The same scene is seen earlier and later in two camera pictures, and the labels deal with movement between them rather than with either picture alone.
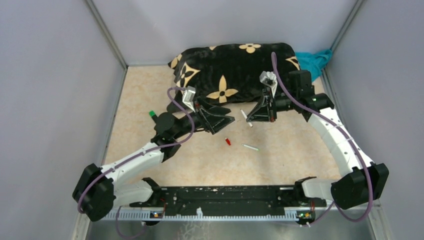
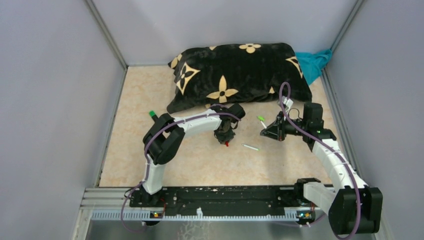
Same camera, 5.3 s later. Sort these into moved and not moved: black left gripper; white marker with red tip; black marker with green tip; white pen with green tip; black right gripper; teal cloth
Moved: black left gripper; black right gripper; white marker with red tip
Not moved: white pen with green tip; teal cloth; black marker with green tip
